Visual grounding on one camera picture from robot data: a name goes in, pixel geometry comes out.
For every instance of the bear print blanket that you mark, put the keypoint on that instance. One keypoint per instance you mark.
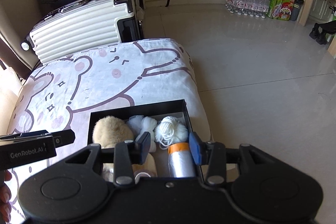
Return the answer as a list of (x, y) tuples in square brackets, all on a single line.
[(105, 82)]

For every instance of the white yarn ball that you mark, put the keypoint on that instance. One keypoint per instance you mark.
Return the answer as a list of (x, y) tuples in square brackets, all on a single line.
[(170, 130)]

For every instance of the green drinks carton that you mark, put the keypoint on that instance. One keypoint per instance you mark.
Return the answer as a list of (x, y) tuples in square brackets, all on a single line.
[(281, 8)]

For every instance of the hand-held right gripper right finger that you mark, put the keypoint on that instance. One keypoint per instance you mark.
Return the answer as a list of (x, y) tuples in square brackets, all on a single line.
[(195, 149)]

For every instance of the white ribbed suitcase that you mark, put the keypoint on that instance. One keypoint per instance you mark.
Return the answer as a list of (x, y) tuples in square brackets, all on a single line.
[(78, 29)]

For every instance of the beige plush toy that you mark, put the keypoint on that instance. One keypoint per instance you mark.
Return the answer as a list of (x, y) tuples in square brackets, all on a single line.
[(113, 129)]

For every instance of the knotted white cloth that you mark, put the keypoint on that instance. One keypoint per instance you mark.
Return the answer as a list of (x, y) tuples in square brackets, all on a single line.
[(144, 123)]

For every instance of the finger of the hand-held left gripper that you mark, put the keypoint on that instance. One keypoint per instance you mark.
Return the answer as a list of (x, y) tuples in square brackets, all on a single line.
[(64, 138)]

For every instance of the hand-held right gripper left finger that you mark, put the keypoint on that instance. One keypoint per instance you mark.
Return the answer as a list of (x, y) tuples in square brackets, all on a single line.
[(144, 148)]

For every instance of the black plastic stool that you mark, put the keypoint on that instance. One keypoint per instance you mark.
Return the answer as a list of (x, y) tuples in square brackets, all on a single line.
[(321, 29)]

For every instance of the black cardboard box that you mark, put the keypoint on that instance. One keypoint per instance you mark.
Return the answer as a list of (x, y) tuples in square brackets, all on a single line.
[(136, 108)]

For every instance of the plastic film roll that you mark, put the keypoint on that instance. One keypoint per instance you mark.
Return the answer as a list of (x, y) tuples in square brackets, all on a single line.
[(181, 163)]

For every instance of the black trash bin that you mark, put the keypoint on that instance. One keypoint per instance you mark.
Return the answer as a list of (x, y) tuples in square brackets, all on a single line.
[(296, 8)]

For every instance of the person's left hand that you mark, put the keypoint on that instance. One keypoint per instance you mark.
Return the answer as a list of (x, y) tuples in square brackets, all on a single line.
[(4, 192)]

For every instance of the oval wooden box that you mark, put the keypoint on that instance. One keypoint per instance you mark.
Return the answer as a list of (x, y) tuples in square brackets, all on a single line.
[(151, 162)]

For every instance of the pack of water bottles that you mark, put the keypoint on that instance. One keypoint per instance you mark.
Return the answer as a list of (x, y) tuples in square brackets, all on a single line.
[(246, 1)]

